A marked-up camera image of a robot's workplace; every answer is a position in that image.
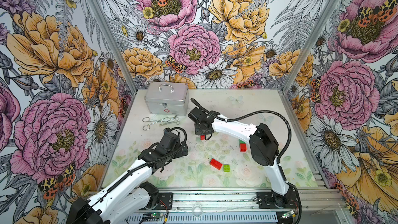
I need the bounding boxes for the silver metal case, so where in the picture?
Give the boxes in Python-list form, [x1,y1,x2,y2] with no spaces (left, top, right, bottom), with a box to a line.
[144,82,189,116]

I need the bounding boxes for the lime green lego brick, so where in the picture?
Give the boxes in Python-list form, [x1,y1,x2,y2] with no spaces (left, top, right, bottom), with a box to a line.
[223,164,231,172]

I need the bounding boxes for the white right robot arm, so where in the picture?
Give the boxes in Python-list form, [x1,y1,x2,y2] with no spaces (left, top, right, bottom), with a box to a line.
[188,106,294,207]

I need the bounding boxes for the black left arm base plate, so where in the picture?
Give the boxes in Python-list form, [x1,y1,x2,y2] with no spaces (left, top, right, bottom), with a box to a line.
[145,192,174,210]

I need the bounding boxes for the white vented cable duct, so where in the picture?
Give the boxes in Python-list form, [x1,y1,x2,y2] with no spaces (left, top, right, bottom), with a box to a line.
[124,211,279,224]

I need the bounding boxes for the steel forceps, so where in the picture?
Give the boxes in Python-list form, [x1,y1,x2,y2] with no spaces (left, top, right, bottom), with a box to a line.
[142,120,181,131]

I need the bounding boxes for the aluminium frame post right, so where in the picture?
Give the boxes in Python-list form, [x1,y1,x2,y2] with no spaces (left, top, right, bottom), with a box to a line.
[281,0,341,94]

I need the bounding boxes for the aluminium frame post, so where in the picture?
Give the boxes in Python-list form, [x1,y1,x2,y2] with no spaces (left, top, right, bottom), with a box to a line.
[281,0,341,94]
[87,0,137,96]

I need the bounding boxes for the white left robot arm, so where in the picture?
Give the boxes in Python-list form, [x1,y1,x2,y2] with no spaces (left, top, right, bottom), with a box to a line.
[66,127,188,224]

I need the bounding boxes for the aluminium front rail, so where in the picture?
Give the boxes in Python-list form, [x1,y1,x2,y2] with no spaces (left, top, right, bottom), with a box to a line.
[159,188,347,212]

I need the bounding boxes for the long red lego brick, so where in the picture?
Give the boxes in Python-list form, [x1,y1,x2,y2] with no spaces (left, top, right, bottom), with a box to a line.
[209,159,223,170]

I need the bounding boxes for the steel surgical scissors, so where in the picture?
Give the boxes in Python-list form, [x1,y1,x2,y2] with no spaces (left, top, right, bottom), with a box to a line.
[142,116,179,123]

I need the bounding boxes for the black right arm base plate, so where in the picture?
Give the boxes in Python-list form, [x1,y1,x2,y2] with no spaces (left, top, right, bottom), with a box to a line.
[253,191,300,209]

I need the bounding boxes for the aluminium frame post left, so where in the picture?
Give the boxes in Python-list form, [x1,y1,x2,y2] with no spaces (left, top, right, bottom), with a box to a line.
[87,0,137,96]

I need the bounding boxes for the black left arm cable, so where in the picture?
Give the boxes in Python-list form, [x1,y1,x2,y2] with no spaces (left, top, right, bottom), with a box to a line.
[86,127,188,209]

